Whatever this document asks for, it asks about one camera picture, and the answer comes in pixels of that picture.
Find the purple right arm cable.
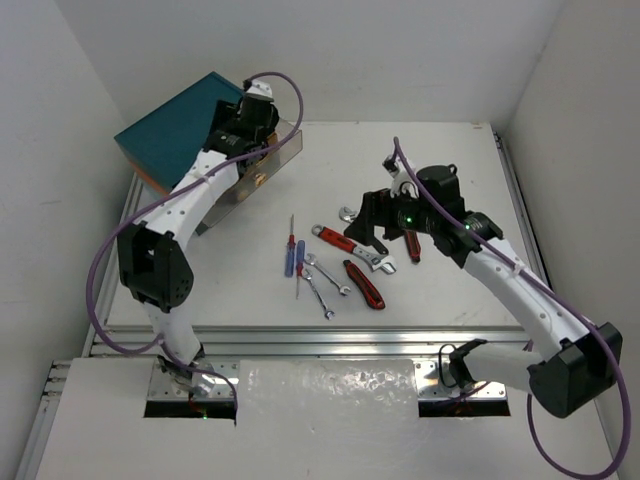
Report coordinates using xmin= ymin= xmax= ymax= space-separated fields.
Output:
xmin=392 ymin=136 xmax=632 ymax=477

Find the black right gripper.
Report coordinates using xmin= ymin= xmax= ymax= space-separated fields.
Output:
xmin=344 ymin=181 xmax=437 ymax=245

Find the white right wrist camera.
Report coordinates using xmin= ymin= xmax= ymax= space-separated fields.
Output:
xmin=382 ymin=155 xmax=419 ymax=198

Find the blue handled screwdriver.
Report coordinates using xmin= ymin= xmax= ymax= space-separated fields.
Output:
xmin=284 ymin=238 xmax=306 ymax=278

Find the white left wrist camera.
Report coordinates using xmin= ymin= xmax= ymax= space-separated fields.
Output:
xmin=243 ymin=79 xmax=274 ymax=103

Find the teal drawer organizer box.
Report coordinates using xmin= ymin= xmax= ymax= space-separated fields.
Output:
xmin=114 ymin=72 xmax=243 ymax=199

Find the red handled adjustable wrench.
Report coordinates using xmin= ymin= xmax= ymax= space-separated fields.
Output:
xmin=311 ymin=224 xmax=397 ymax=275

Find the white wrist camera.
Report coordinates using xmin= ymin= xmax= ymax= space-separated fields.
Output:
xmin=243 ymin=79 xmax=274 ymax=103
xmin=382 ymin=155 xmax=419 ymax=198

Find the long blue red screwdriver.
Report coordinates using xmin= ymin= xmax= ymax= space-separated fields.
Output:
xmin=285 ymin=215 xmax=306 ymax=298

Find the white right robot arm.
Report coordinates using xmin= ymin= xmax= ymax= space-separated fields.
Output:
xmin=344 ymin=158 xmax=622 ymax=418

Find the black handled adjustable wrench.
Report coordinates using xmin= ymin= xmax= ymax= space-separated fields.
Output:
xmin=338 ymin=206 xmax=389 ymax=255

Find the red black utility knife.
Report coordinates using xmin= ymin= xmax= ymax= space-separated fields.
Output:
xmin=343 ymin=260 xmax=386 ymax=310
xmin=404 ymin=231 xmax=421 ymax=264

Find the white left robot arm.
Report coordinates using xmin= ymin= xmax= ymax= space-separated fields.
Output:
xmin=117 ymin=94 xmax=279 ymax=366

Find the aluminium table edge rail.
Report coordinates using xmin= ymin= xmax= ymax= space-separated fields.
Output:
xmin=82 ymin=324 xmax=531 ymax=359

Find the white foam cover panel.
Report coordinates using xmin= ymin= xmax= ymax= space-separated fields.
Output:
xmin=237 ymin=359 xmax=418 ymax=427

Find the small silver open-end wrench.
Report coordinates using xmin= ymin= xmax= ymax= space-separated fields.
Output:
xmin=302 ymin=269 xmax=335 ymax=320

